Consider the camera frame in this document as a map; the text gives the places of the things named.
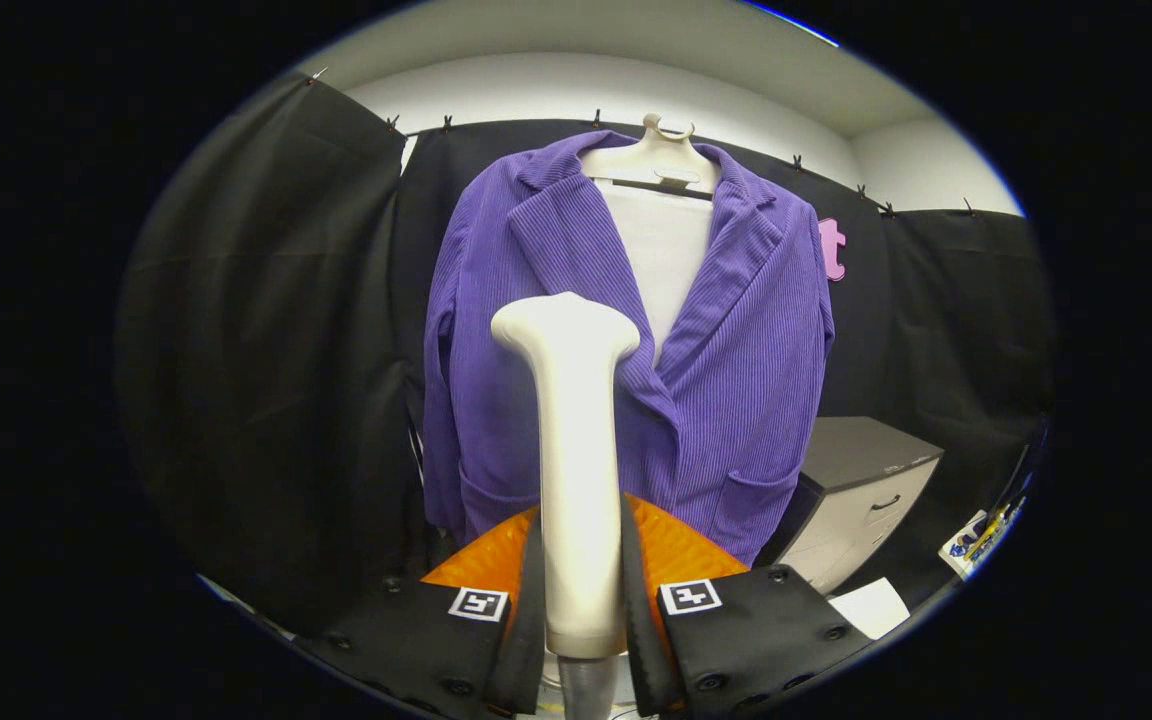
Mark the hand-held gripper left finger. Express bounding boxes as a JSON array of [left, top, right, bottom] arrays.
[[304, 503, 547, 720]]

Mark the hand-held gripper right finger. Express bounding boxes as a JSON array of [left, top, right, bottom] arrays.
[[619, 490, 877, 719]]

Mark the white garment steamer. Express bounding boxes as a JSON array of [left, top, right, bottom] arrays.
[[491, 292, 642, 720]]

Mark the purple ribbed jacket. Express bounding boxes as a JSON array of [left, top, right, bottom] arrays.
[[422, 130, 835, 566]]

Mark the white paper sheet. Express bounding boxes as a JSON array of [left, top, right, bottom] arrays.
[[826, 577, 912, 641]]

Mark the grey cabinet with drawers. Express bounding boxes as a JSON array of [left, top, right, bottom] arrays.
[[756, 416, 945, 598]]

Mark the white tray of tools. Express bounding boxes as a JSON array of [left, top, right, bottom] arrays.
[[939, 495, 1027, 581]]

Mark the row of black clips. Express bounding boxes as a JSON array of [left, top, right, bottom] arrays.
[[306, 68, 977, 219]]

